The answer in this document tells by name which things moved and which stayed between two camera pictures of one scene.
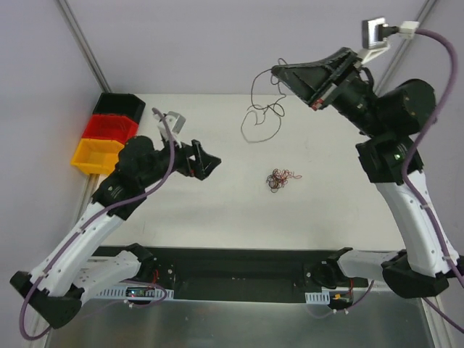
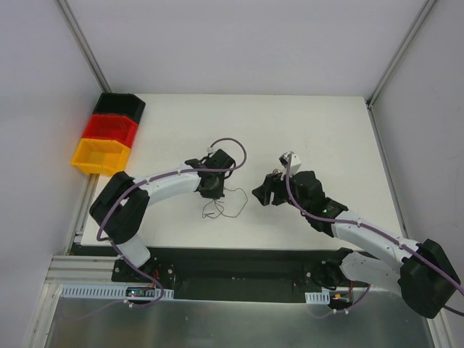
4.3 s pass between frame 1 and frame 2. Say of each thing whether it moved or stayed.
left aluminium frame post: stayed
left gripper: moved
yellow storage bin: stayed
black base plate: stayed
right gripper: moved
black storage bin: stayed
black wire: moved
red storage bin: stayed
